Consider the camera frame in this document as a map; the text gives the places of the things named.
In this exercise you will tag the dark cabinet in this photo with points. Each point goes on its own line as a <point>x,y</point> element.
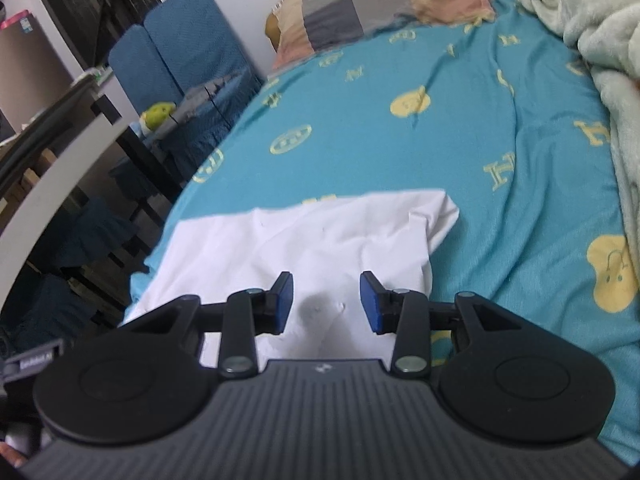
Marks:
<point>95,5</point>

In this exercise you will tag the white desk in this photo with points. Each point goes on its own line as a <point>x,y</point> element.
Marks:
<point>55,180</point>

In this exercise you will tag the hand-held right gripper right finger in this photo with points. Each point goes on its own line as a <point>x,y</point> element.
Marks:
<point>370,305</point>

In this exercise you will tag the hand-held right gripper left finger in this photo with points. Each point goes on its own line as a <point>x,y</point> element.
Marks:
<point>284,305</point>

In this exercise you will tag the patchwork pillow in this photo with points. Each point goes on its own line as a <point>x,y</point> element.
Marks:
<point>375,0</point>

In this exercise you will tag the grey plush toy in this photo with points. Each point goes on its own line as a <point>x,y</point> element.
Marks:
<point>210,95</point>

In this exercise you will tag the white shirt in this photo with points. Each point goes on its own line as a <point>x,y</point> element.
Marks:
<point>300,240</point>

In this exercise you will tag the blue folded mattress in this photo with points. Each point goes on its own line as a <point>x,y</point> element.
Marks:
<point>190,40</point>

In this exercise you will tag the pale green fleece blanket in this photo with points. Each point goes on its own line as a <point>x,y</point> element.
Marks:
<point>600,35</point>

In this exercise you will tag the brown box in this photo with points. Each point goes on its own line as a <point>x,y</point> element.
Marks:
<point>30,65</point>

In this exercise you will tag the teal printed bed sheet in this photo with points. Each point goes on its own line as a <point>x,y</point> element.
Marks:
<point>400,160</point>

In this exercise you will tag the yellow-green plush toy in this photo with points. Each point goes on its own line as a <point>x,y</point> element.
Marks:
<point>157,114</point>

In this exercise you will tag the black side table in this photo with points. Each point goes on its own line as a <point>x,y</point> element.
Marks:
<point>150,165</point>

